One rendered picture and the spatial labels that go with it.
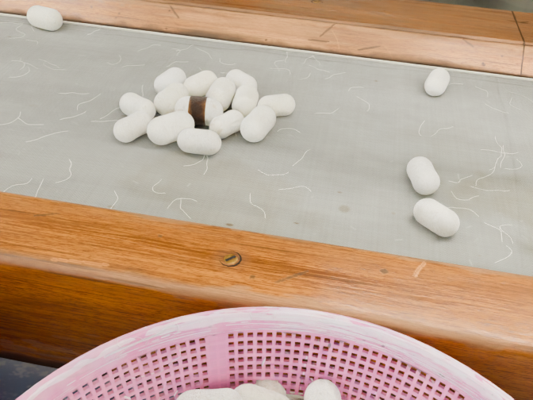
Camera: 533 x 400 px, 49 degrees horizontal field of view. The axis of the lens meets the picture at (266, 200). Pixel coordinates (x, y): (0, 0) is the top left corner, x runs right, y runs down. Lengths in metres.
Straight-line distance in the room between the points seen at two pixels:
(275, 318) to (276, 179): 0.15
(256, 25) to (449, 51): 0.19
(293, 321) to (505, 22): 0.46
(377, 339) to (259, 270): 0.07
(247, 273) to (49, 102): 0.27
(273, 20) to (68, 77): 0.21
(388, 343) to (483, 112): 0.30
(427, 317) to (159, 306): 0.14
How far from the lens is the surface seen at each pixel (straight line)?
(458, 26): 0.64
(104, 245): 0.33
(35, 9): 0.65
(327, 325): 0.29
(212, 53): 0.59
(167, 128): 0.44
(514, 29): 0.66
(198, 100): 0.46
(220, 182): 0.41
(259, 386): 0.30
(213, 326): 0.29
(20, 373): 0.40
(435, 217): 0.38
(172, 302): 0.31
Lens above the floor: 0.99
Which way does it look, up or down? 38 degrees down
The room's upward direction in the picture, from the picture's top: 4 degrees clockwise
